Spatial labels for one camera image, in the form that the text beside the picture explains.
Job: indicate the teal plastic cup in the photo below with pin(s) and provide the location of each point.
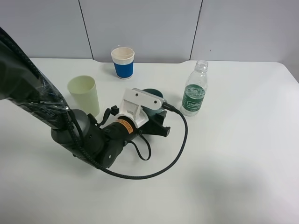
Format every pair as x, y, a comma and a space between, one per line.
148, 111

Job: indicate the blue white paper cup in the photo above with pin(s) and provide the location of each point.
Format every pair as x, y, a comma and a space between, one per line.
123, 59

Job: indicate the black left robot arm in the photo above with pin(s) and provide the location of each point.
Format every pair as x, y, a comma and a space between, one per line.
97, 144

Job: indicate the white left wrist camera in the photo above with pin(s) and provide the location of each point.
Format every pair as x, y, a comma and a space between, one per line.
132, 102

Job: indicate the cream plastic cup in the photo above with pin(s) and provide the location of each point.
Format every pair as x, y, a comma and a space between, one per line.
83, 90

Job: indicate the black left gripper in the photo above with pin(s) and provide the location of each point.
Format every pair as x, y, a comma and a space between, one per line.
124, 129

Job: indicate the clear bottle green label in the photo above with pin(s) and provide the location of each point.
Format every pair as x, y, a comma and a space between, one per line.
195, 89

